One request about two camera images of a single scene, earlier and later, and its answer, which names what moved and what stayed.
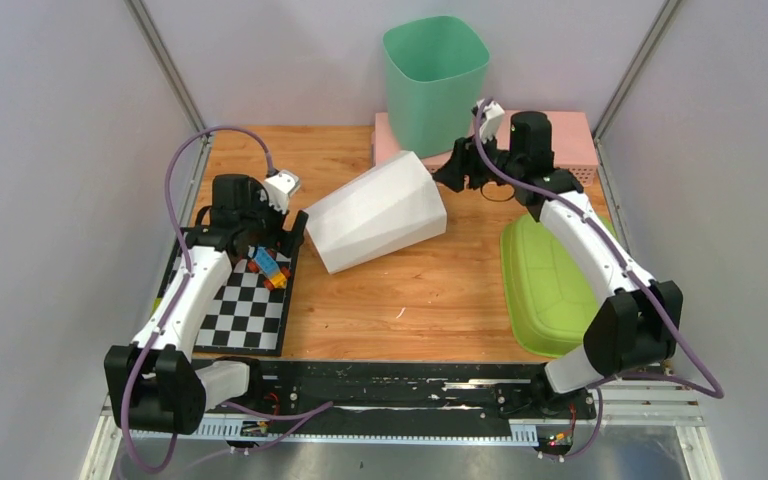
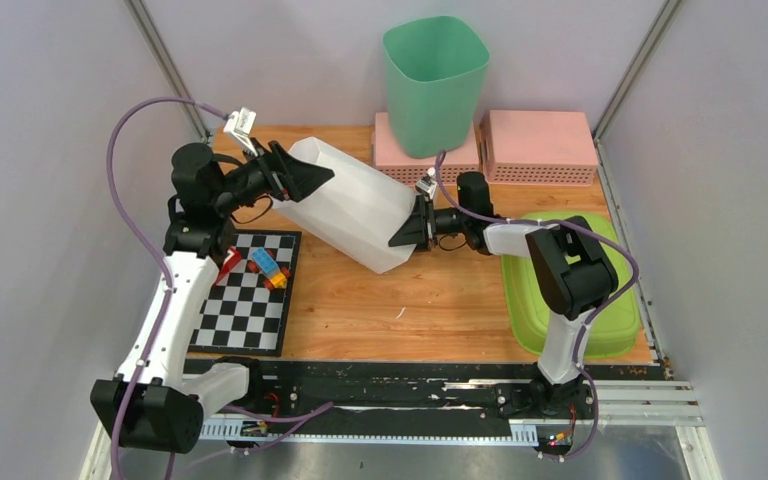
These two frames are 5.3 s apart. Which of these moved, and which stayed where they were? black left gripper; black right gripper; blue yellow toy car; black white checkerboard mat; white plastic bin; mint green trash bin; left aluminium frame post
Moved: black right gripper; black left gripper; white plastic bin
Stayed: blue yellow toy car; left aluminium frame post; mint green trash bin; black white checkerboard mat
